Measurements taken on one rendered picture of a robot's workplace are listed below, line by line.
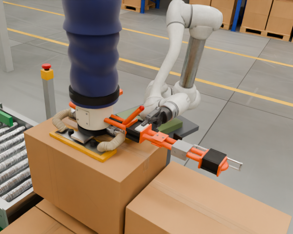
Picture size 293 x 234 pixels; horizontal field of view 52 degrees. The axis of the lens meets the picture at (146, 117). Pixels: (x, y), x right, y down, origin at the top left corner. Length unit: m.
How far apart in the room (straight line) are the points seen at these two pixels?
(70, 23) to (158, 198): 0.81
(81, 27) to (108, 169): 0.58
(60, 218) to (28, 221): 0.17
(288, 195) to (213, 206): 1.80
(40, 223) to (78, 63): 0.96
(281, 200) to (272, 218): 1.60
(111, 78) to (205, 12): 0.76
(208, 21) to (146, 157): 0.87
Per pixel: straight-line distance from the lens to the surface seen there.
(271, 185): 3.17
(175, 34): 1.72
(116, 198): 1.32
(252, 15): 8.40
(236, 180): 3.08
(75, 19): 1.21
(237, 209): 1.43
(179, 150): 1.21
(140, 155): 1.39
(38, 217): 1.88
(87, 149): 1.39
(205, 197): 1.44
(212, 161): 1.16
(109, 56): 1.26
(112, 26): 1.22
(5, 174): 2.19
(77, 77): 1.29
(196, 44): 1.90
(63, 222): 1.83
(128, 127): 1.29
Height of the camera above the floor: 1.93
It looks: 31 degrees down
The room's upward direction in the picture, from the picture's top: 5 degrees clockwise
